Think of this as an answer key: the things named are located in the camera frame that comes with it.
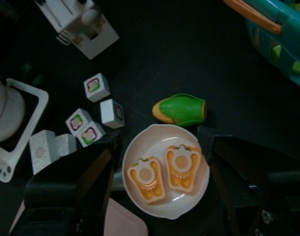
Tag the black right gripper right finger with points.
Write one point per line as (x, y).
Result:
(255, 184)

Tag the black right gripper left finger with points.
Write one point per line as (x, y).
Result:
(71, 190)

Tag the white rice block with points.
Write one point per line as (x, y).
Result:
(44, 150)

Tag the pink cutting board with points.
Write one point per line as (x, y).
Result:
(123, 219)

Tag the orange bell pepper half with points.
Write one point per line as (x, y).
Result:
(147, 180)
(183, 167)

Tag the white sushi roll cube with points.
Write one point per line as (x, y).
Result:
(77, 121)
(91, 134)
(114, 113)
(97, 87)

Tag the white round plate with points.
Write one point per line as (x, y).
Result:
(167, 172)

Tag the white tray with bowl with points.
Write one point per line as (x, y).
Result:
(17, 135)

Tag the toy corn with green husk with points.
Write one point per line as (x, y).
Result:
(182, 110)

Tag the white toy pot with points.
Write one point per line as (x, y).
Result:
(7, 110)

